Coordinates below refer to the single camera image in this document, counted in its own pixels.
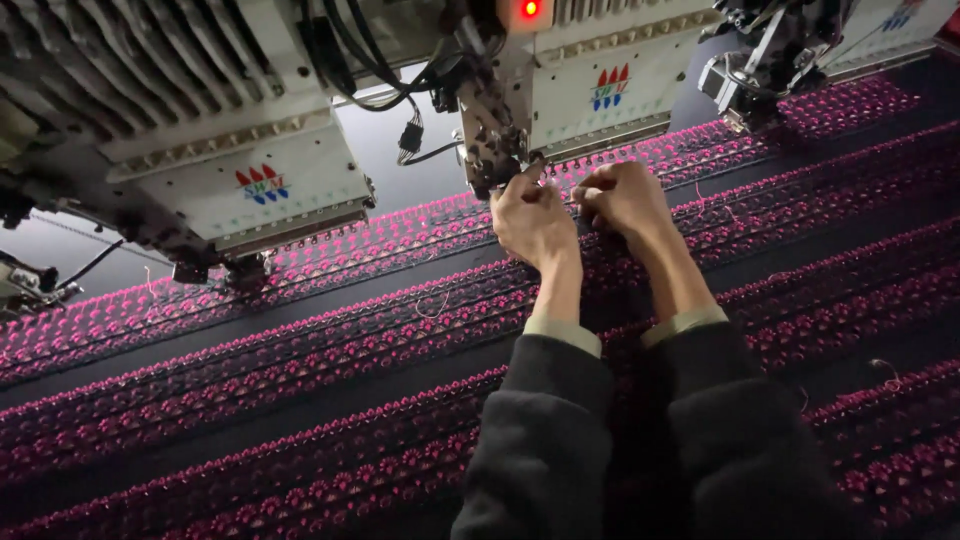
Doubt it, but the white embroidery machine head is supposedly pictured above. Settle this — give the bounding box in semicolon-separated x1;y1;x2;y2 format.
442;0;725;200
697;0;960;132
0;0;376;290

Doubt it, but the black cable bundle with connector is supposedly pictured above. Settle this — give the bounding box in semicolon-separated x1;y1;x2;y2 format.
300;0;466;166

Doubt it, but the metal needle assembly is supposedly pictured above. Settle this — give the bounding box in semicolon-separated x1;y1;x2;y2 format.
453;75;530;200

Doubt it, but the person's left hand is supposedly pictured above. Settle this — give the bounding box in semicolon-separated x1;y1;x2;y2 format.
489;159;582;272

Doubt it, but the black fabric with pink embroidery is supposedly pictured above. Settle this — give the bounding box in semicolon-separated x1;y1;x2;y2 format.
0;71;960;540

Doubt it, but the person's right hand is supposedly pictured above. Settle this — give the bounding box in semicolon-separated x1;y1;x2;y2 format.
571;160;675;240

